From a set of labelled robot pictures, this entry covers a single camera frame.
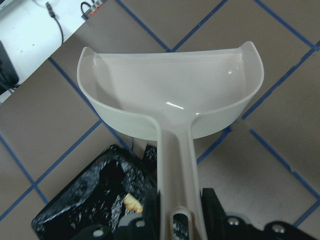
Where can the torn bread piece crusty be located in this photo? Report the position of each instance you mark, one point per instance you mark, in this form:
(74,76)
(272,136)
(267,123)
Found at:
(132,204)

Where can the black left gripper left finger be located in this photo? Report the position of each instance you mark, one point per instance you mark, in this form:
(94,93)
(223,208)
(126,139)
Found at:
(151,214)

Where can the beige plastic dustpan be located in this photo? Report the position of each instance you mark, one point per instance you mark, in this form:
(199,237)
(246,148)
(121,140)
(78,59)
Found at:
(172,98)

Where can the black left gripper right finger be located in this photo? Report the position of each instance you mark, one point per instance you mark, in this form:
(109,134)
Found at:
(213,214)

